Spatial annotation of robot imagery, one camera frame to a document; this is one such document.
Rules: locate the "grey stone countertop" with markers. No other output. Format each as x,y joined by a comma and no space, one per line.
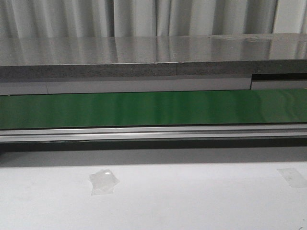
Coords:
153,64

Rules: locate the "crumpled clear tape piece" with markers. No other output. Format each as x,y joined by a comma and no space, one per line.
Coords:
103,182

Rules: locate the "green conveyor belt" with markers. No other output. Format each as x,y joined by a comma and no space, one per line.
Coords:
153,108

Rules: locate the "flat clear tape strip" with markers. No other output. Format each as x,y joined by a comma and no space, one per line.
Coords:
293,177

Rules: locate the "white pleated curtain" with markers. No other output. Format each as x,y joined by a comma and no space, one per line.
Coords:
121,18

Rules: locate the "aluminium conveyor side rail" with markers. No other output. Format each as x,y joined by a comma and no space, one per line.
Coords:
154,132

